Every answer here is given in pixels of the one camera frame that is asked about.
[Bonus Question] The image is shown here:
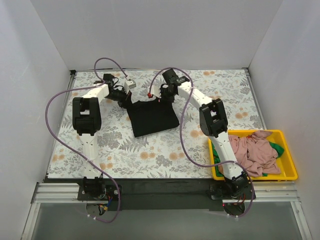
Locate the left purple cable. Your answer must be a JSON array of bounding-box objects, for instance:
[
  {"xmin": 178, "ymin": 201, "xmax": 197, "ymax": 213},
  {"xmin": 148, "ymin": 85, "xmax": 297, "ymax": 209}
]
[{"xmin": 45, "ymin": 57, "xmax": 128, "ymax": 223}]

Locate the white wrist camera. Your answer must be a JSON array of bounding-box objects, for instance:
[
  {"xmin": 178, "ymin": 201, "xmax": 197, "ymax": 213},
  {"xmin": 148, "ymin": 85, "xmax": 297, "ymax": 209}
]
[
  {"xmin": 123, "ymin": 79, "xmax": 137, "ymax": 95},
  {"xmin": 147, "ymin": 85, "xmax": 161, "ymax": 99}
]

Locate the green t shirt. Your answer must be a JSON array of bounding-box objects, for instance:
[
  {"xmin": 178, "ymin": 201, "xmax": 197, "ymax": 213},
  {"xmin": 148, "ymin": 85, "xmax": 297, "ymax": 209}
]
[{"xmin": 211, "ymin": 141, "xmax": 286, "ymax": 177}]

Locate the pink t shirt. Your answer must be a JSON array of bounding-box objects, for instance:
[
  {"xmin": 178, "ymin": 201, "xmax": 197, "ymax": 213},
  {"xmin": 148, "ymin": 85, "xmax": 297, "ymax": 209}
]
[{"xmin": 228, "ymin": 130, "xmax": 281, "ymax": 178}]

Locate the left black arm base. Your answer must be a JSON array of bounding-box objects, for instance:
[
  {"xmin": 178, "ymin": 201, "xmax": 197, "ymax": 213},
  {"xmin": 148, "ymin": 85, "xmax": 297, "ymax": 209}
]
[{"xmin": 77, "ymin": 177, "xmax": 122, "ymax": 201}]

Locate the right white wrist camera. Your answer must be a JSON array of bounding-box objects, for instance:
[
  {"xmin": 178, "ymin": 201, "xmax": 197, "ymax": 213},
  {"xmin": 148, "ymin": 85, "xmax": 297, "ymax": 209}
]
[{"xmin": 147, "ymin": 85, "xmax": 161, "ymax": 99}]

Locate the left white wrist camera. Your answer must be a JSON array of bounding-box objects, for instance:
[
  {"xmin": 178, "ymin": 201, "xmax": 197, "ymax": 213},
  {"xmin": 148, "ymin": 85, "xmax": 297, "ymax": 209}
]
[{"xmin": 123, "ymin": 79, "xmax": 137, "ymax": 95}]

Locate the yellow plastic bin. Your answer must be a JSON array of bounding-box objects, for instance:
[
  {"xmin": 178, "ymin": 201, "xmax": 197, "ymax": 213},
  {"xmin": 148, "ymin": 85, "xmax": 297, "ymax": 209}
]
[{"xmin": 208, "ymin": 129, "xmax": 298, "ymax": 182}]

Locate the black t shirt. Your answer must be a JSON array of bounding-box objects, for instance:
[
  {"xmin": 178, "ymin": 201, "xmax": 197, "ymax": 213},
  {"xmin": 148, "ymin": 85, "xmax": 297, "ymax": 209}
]
[{"xmin": 122, "ymin": 98, "xmax": 180, "ymax": 138}]

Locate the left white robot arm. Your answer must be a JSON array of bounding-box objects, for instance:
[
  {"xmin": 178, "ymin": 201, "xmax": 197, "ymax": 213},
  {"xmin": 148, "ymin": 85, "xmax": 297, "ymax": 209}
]
[{"xmin": 72, "ymin": 73, "xmax": 136, "ymax": 179}]

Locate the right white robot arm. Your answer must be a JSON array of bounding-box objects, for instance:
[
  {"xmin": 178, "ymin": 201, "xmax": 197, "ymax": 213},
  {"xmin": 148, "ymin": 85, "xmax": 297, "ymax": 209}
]
[{"xmin": 158, "ymin": 67, "xmax": 248, "ymax": 199}]

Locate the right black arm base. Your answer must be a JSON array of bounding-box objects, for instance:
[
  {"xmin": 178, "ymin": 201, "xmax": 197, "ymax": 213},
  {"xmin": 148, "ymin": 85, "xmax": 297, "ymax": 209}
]
[{"xmin": 205, "ymin": 174, "xmax": 256, "ymax": 200}]

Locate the floral table mat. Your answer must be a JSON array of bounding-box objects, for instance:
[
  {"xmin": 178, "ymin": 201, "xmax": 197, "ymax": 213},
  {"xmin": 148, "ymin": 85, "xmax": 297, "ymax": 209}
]
[{"xmin": 47, "ymin": 69, "xmax": 264, "ymax": 179}]

